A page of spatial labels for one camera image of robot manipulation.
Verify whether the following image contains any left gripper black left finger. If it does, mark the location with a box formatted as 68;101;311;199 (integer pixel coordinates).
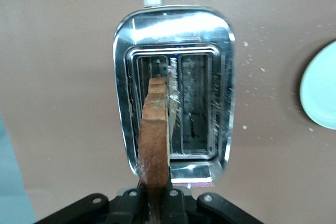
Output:
34;182;150;224

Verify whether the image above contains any mint green plate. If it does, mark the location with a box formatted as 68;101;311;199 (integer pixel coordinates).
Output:
300;40;336;130

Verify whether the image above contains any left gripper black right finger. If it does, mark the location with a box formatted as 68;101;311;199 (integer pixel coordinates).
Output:
159;180;263;224

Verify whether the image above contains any beige and chrome toaster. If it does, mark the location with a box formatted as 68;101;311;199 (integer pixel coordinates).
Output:
112;0;236;188

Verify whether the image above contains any brown bread slice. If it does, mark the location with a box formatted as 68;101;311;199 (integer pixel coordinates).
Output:
137;77;171;224

